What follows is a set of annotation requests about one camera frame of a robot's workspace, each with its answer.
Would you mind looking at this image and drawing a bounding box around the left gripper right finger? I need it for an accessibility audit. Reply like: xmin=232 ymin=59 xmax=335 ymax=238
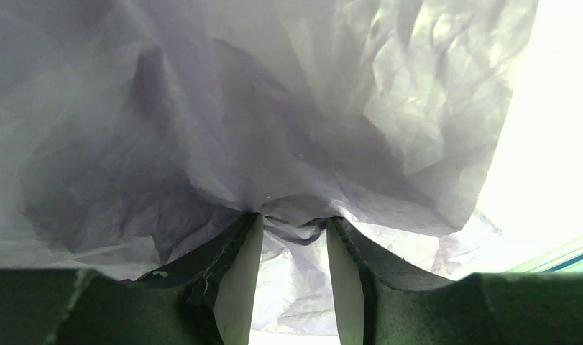
xmin=326 ymin=218 xmax=583 ymax=345

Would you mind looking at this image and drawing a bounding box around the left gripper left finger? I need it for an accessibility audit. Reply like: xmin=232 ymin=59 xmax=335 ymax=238
xmin=0 ymin=213 xmax=263 ymax=344

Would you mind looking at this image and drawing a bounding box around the pink purple wrapping paper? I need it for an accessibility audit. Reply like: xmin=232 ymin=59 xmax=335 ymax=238
xmin=0 ymin=0 xmax=540 ymax=337

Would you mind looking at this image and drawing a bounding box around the aluminium front rail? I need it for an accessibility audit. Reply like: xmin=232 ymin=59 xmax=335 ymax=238
xmin=508 ymin=236 xmax=583 ymax=273

